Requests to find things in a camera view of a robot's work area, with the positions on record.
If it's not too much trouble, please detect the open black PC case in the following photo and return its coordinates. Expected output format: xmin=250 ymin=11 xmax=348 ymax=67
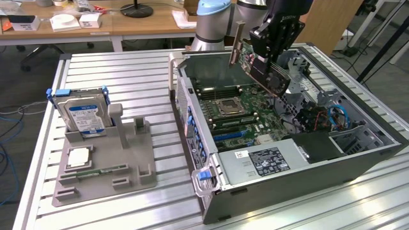
xmin=168 ymin=42 xmax=409 ymax=225

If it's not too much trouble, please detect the blue floor cable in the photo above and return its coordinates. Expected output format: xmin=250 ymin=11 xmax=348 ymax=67
xmin=0 ymin=115 xmax=25 ymax=207

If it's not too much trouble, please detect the black round lamp base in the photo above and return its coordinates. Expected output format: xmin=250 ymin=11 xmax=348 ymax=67
xmin=120 ymin=0 xmax=154 ymax=19

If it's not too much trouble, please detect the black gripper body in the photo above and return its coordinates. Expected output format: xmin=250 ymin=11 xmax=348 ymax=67
xmin=264 ymin=0 xmax=313 ymax=58

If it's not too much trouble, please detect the wooden desk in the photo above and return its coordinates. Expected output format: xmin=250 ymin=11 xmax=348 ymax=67
xmin=0 ymin=0 xmax=286 ymax=52

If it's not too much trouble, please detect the black slanted pole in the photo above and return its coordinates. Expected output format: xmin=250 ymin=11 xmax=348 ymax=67
xmin=356 ymin=21 xmax=409 ymax=83

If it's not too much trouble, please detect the green RAM stick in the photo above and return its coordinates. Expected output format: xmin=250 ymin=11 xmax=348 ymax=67
xmin=60 ymin=164 xmax=128 ymax=179

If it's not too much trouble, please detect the brown cardboard box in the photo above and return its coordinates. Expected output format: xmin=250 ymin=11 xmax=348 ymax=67
xmin=182 ymin=0 xmax=201 ymax=16

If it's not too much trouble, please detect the blue wire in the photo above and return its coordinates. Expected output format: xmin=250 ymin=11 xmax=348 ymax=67
xmin=328 ymin=104 xmax=352 ymax=131

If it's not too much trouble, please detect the silver CPU chip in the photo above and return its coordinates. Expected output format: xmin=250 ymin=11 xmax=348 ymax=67
xmin=67 ymin=148 xmax=92 ymax=167

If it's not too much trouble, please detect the green motherboard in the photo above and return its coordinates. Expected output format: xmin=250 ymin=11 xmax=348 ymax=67
xmin=190 ymin=79 xmax=300 ymax=154

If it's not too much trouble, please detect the wooden cabinet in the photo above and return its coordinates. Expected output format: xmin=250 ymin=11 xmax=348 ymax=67
xmin=286 ymin=0 xmax=365 ymax=52

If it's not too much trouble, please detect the black office chair base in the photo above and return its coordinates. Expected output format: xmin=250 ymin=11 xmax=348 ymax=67
xmin=16 ymin=42 xmax=96 ymax=71

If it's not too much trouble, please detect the small white labelled box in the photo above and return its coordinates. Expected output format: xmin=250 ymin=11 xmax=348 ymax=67
xmin=78 ymin=13 xmax=102 ymax=29

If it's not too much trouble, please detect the gray power supply unit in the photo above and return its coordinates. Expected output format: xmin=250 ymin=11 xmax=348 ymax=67
xmin=212 ymin=138 xmax=313 ymax=186

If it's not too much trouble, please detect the gray printed parts rack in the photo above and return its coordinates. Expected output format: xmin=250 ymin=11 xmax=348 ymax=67
xmin=52 ymin=103 xmax=157 ymax=208

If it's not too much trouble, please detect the white desk frame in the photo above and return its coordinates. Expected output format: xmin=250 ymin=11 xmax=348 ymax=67
xmin=332 ymin=0 xmax=409 ymax=52

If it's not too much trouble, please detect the graphics card with metal bracket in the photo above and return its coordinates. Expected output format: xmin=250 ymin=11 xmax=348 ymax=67
xmin=228 ymin=21 xmax=293 ymax=98

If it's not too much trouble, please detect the metal CPU socket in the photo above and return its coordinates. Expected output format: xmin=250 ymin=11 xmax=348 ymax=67
xmin=214 ymin=97 xmax=248 ymax=118

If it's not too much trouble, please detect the hard disk with blue caddy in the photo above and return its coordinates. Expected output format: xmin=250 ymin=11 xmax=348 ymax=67
xmin=45 ymin=85 xmax=116 ymax=138

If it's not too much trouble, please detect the red wire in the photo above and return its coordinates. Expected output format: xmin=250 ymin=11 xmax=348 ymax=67
xmin=314 ymin=110 xmax=330 ymax=131

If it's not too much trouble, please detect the installed labelled RAM stick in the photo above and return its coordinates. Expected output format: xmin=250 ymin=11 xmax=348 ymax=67
xmin=209 ymin=115 xmax=258 ymax=127

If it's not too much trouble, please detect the metal disk bay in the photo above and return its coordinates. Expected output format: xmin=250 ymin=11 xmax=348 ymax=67
xmin=329 ymin=125 xmax=384 ymax=155

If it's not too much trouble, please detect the blue expansion slot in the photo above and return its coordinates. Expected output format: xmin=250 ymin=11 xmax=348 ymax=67
xmin=213 ymin=130 xmax=252 ymax=142

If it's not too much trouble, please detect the stack of white papers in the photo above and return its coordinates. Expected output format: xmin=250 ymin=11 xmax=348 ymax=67
xmin=172 ymin=9 xmax=198 ymax=29

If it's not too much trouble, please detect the perforated metal drive cage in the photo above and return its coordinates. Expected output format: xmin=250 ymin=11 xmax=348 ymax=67
xmin=273 ymin=69 xmax=310 ymax=114

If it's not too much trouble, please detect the small silver heatsink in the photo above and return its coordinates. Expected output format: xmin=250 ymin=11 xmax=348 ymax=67
xmin=257 ymin=134 xmax=277 ymax=145

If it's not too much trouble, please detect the white box with black top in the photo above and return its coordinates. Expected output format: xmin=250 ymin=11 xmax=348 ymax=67
xmin=8 ymin=14 xmax=41 ymax=32

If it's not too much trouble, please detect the white floor cable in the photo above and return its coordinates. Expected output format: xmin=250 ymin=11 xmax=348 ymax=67
xmin=0 ymin=100 xmax=48 ymax=116

